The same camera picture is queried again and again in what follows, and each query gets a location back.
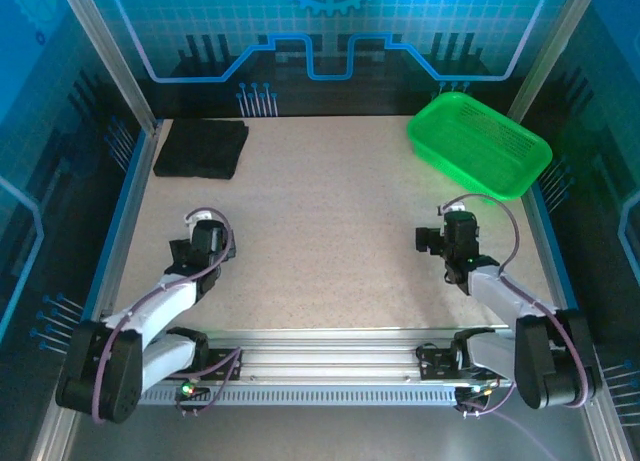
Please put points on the black t-shirt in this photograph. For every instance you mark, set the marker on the black t-shirt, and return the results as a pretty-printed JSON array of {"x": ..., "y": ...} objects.
[{"x": 200, "y": 148}]

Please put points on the green plastic basket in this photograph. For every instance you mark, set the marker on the green plastic basket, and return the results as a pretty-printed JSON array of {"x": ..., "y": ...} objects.
[{"x": 490, "y": 146}]

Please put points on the small lit circuit board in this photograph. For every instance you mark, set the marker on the small lit circuit board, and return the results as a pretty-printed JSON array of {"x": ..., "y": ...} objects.
[
  {"x": 472, "y": 393},
  {"x": 189, "y": 389}
]

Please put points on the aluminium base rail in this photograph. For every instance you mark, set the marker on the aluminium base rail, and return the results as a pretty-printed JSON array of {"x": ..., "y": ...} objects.
[{"x": 330, "y": 361}]

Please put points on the aluminium frame post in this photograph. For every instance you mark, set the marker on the aluminium frame post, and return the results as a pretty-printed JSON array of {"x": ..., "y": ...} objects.
[
  {"x": 107, "y": 56},
  {"x": 550, "y": 51}
]

